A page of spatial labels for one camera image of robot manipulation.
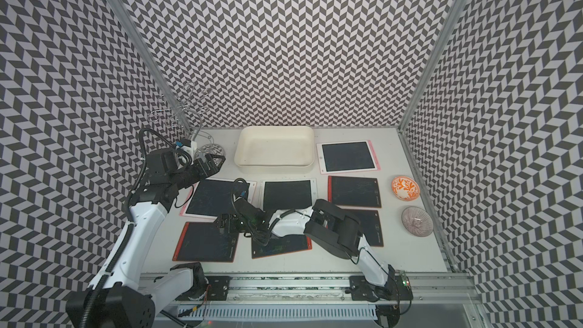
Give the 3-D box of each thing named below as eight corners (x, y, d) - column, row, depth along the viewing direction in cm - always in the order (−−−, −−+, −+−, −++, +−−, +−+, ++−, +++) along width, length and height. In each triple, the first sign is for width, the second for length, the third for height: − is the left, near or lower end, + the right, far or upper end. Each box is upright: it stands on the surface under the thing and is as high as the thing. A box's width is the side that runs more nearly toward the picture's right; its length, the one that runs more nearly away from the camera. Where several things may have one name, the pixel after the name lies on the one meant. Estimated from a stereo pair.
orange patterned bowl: (393, 201, 95) (397, 195, 91) (388, 181, 101) (391, 175, 97) (417, 201, 95) (422, 195, 91) (410, 181, 101) (414, 175, 97)
